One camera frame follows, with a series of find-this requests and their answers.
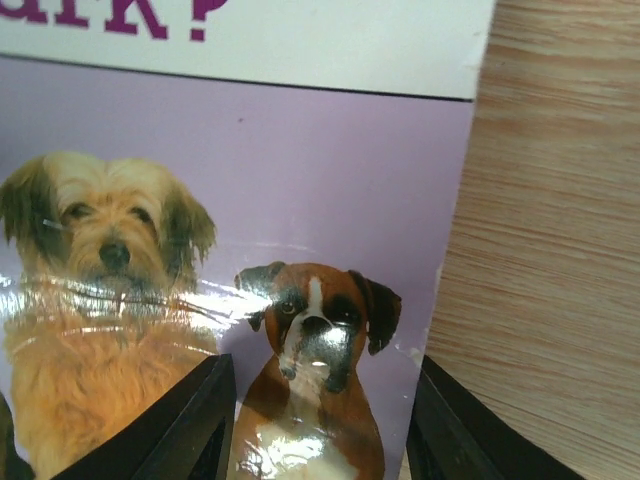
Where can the dog picture book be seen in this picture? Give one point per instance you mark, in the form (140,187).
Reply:
(273,180)

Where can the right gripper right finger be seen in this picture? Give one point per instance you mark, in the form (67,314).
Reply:
(454,436)

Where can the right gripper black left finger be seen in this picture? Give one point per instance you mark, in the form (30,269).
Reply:
(186,434)

